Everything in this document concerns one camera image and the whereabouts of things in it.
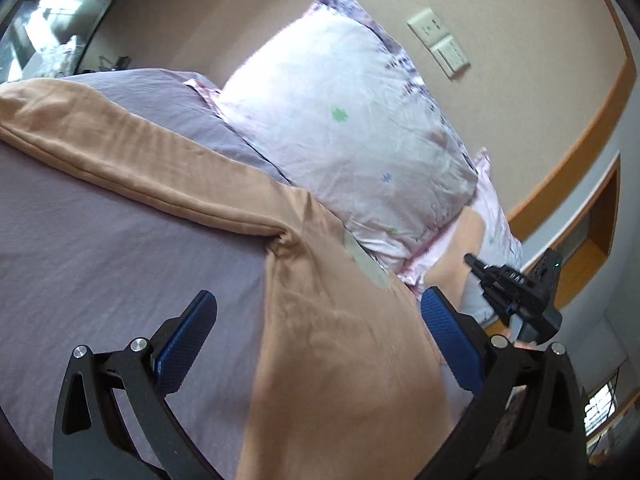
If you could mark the purple grey bed sheet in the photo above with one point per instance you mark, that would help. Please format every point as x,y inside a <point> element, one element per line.
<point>100,269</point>

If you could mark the cluttered bedside desk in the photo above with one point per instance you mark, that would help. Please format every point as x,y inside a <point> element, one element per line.
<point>47,38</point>

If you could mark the white floral pillow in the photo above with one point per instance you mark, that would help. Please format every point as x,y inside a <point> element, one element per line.
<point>332,40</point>

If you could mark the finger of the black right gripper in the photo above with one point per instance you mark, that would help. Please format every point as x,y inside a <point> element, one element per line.
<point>482,267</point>

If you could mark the wooden headboard trim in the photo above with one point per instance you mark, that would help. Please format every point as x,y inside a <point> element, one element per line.
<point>600,209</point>

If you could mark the pink floral lower pillow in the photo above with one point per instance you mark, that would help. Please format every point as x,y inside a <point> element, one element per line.
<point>480,239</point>

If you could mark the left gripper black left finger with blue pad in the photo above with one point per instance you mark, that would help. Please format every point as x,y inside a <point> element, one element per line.
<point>113,421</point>

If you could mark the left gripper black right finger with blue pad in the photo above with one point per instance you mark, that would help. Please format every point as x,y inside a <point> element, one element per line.
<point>525,420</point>

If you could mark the tan beige garment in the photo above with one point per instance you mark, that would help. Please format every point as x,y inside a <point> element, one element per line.
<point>280,269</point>

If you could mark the white wall switch plate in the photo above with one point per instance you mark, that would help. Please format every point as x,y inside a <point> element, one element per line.
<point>436,38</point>

